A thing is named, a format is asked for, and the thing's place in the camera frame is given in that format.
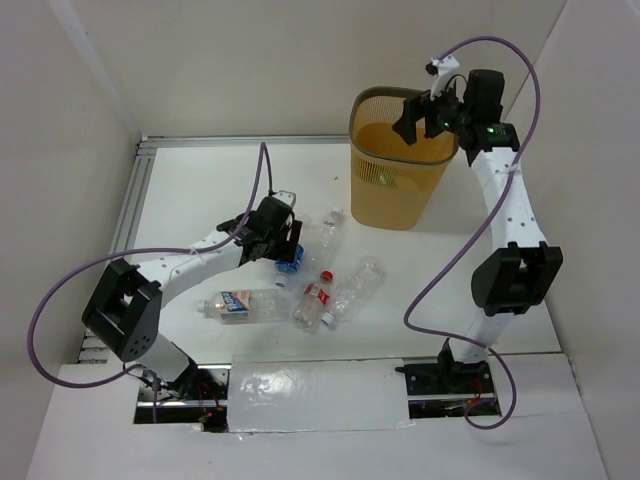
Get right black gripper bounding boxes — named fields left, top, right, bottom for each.
left=393, top=74, right=474, bottom=145

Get blue label plastic bottle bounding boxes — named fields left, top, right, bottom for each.
left=274, top=245, right=304, bottom=288

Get clear bottle blue-white cap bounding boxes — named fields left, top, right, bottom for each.
left=321, top=256, right=386, bottom=329

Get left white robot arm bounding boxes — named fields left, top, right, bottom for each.
left=82, top=191, right=302, bottom=399

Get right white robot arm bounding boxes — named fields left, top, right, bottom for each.
left=393, top=62, right=563, bottom=392

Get orange mesh waste bin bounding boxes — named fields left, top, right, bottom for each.
left=349, top=86, right=458, bottom=230

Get clear bottle white cap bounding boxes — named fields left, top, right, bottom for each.
left=299, top=208, right=345, bottom=274

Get clear bottle blue-orange label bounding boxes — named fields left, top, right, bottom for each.
left=196, top=289, right=286, bottom=325

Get red cap cola bottle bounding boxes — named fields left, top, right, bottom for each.
left=293, top=270, right=334, bottom=331

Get silver tape sheet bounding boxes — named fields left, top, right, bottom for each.
left=227, top=359, right=412, bottom=433

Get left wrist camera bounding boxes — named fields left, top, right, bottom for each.
left=273, top=190, right=296, bottom=209

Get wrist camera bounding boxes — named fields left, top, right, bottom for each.
left=425, top=55, right=460, bottom=100
left=273, top=190, right=296, bottom=209

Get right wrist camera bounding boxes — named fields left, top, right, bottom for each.
left=425, top=55, right=460, bottom=100

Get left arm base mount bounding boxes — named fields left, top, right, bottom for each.
left=131, top=364, right=231, bottom=433

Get aluminium frame rail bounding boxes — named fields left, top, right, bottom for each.
left=77, top=133, right=499, bottom=364

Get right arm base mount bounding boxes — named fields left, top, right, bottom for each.
left=395, top=342, right=501, bottom=420

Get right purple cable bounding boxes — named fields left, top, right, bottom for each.
left=403, top=36, right=542, bottom=431

